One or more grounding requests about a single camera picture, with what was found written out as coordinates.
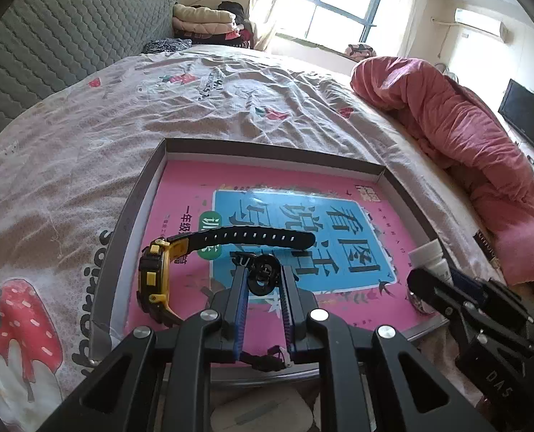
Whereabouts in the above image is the grey cardboard box tray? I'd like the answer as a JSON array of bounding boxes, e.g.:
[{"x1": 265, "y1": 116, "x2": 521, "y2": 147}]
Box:
[{"x1": 89, "y1": 137, "x2": 457, "y2": 372}]

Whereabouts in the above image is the pile of dark clothes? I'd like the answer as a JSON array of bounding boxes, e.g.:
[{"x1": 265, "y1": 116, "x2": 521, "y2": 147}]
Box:
[{"x1": 217, "y1": 1, "x2": 255, "y2": 48}]

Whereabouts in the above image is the pink quilt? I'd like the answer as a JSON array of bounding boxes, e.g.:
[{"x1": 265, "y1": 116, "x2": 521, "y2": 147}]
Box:
[{"x1": 350, "y1": 56, "x2": 534, "y2": 307}]

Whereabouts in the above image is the white pill bottle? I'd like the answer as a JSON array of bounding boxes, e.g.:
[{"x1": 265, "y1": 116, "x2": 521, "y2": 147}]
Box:
[{"x1": 408, "y1": 239, "x2": 457, "y2": 286}]

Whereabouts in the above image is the dark patterned cloth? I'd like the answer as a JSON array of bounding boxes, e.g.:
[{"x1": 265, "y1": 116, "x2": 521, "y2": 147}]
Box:
[{"x1": 142, "y1": 38, "x2": 192, "y2": 55}]

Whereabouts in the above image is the grey quilted headboard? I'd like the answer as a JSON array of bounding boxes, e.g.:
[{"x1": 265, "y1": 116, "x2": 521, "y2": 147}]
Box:
[{"x1": 0, "y1": 0, "x2": 178, "y2": 154}]

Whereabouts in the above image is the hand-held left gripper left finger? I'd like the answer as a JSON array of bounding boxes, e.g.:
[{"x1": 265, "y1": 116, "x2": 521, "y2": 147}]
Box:
[{"x1": 37, "y1": 256, "x2": 254, "y2": 432}]

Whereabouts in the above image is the black hair clip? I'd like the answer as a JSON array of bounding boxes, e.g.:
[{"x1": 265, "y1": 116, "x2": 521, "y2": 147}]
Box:
[{"x1": 232, "y1": 252, "x2": 291, "y2": 298}]

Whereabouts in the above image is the yellow and black wristwatch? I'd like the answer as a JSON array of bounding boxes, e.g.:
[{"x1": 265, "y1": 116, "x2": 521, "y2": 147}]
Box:
[{"x1": 137, "y1": 226, "x2": 317, "y2": 372}]

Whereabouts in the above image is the white earbuds case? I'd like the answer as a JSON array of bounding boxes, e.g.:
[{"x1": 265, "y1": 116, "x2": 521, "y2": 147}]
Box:
[{"x1": 208, "y1": 387, "x2": 315, "y2": 432}]

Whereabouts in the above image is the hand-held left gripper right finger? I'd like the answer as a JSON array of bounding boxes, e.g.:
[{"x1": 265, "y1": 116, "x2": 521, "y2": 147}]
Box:
[{"x1": 276, "y1": 258, "x2": 497, "y2": 432}]

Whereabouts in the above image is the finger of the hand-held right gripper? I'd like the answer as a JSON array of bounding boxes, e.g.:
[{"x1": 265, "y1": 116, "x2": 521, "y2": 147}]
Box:
[
  {"x1": 449, "y1": 267, "x2": 534, "y2": 325},
  {"x1": 406, "y1": 267, "x2": 534, "y2": 358}
]

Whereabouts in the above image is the cream folded blanket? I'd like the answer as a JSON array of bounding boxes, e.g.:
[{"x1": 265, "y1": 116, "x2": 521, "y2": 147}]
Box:
[{"x1": 172, "y1": 4, "x2": 236, "y2": 34}]

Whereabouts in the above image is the pink patterned bundle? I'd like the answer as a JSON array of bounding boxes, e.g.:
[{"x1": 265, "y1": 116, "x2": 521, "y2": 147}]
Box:
[{"x1": 345, "y1": 44, "x2": 378, "y2": 59}]

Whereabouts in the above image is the black television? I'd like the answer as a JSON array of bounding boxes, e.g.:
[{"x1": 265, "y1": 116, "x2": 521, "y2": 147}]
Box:
[{"x1": 498, "y1": 78, "x2": 534, "y2": 158}]

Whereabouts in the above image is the dark framed window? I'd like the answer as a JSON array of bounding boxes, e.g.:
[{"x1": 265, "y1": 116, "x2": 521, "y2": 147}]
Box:
[{"x1": 289, "y1": 0, "x2": 396, "y2": 52}]

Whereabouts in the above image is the white air conditioner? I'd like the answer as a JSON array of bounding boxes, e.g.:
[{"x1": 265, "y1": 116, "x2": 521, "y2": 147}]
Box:
[{"x1": 453, "y1": 8, "x2": 508, "y2": 39}]

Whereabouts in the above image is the cream curtain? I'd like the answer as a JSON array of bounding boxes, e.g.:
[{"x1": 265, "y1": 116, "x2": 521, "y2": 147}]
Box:
[
  {"x1": 393, "y1": 0, "x2": 434, "y2": 57},
  {"x1": 249, "y1": 0, "x2": 308, "y2": 52}
]

